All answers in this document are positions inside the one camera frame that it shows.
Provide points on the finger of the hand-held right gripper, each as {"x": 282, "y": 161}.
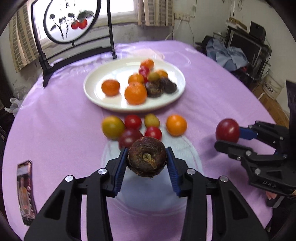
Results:
{"x": 247, "y": 134}
{"x": 233, "y": 150}

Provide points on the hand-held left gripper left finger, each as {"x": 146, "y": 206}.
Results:
{"x": 120, "y": 172}

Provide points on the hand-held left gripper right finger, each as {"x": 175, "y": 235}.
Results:
{"x": 173, "y": 172}

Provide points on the dark purple tomato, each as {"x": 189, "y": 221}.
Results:
{"x": 227, "y": 130}
{"x": 128, "y": 138}

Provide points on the brown water chestnut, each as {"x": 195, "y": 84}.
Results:
{"x": 170, "y": 85}
{"x": 153, "y": 90}
{"x": 147, "y": 160}

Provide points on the white oval plate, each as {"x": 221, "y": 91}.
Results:
{"x": 97, "y": 97}

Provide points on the large mandarin orange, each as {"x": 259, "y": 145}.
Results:
{"x": 135, "y": 93}

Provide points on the small smooth orange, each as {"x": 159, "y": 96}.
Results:
{"x": 136, "y": 78}
{"x": 176, "y": 125}
{"x": 163, "y": 73}
{"x": 147, "y": 63}

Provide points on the small green yellow tomato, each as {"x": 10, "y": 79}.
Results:
{"x": 152, "y": 120}
{"x": 153, "y": 76}

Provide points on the red cherry tomato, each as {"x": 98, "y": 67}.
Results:
{"x": 153, "y": 132}
{"x": 143, "y": 71}
{"x": 133, "y": 121}

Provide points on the person's right hand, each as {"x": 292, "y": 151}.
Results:
{"x": 271, "y": 195}

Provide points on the cardboard box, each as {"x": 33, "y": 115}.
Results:
{"x": 275, "y": 109}

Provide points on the large green yellow tomato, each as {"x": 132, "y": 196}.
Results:
{"x": 112, "y": 127}

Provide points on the dark cloth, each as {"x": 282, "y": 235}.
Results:
{"x": 291, "y": 104}

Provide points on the white plastic bucket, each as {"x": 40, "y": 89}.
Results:
{"x": 272, "y": 87}

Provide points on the blue cloth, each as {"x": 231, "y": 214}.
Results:
{"x": 227, "y": 55}

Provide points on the black metal rack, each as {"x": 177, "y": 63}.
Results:
{"x": 252, "y": 51}

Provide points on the smartphone with lit screen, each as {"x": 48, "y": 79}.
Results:
{"x": 26, "y": 192}

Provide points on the black chair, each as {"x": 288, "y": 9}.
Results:
{"x": 203, "y": 44}

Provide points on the black speaker box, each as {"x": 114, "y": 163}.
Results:
{"x": 257, "y": 31}

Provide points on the white plastic bag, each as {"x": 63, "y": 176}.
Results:
{"x": 13, "y": 105}

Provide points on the dark wooden cabinet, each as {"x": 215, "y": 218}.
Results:
{"x": 3, "y": 120}

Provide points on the beige checked curtain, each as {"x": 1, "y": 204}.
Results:
{"x": 156, "y": 12}
{"x": 23, "y": 41}

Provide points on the black framed round painted screen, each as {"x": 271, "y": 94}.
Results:
{"x": 69, "y": 20}

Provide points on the white wall socket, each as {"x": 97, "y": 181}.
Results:
{"x": 182, "y": 16}

